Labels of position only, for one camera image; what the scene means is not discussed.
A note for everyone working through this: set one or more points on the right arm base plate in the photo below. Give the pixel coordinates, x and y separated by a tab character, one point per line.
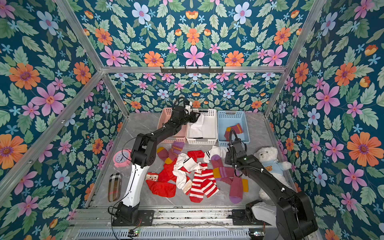
243	217

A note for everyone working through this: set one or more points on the maroon purple cuff sock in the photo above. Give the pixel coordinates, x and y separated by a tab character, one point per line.
236	128

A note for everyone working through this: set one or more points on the black hook rail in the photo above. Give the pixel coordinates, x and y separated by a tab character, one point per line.
191	70

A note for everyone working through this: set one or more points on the blue plastic basket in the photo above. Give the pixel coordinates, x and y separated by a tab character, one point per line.
232	119

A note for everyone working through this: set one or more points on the red plain sock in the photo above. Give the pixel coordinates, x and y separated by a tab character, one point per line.
166	174

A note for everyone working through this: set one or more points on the maroon sock purple toe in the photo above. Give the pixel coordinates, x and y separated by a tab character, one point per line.
239	186

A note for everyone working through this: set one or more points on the white ribbed sock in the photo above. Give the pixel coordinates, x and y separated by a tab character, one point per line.
183	165

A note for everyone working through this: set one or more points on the maroon sock yellow heel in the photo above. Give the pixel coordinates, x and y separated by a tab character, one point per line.
222	173

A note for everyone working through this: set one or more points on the pink alarm clock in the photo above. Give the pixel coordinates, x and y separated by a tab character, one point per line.
122	158

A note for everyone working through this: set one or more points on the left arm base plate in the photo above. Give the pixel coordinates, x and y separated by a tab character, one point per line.
141	217

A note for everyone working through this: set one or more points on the white teddy bear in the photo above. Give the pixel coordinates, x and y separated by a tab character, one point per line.
268	156

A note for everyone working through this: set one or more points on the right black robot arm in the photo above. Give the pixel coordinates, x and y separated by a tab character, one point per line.
289	211

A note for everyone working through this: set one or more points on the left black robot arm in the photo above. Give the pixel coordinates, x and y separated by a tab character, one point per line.
143	156

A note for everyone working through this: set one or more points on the pink plastic basket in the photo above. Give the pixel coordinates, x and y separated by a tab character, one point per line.
181	136

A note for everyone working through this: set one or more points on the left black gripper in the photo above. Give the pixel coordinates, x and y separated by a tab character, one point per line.
191	116

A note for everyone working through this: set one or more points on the white plastic basket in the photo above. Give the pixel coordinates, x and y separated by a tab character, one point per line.
210	128

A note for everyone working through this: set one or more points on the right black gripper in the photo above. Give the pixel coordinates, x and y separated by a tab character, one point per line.
235	149

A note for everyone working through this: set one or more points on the red white striped sock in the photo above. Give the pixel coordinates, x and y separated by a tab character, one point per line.
209	184
196	192

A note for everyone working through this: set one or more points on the white sock black stripes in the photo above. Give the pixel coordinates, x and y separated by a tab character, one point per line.
215	150

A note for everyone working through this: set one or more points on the red santa sock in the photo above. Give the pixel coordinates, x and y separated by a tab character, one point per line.
162	189

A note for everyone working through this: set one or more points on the maroon sock yellow toe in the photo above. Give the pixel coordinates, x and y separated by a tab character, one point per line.
168	156

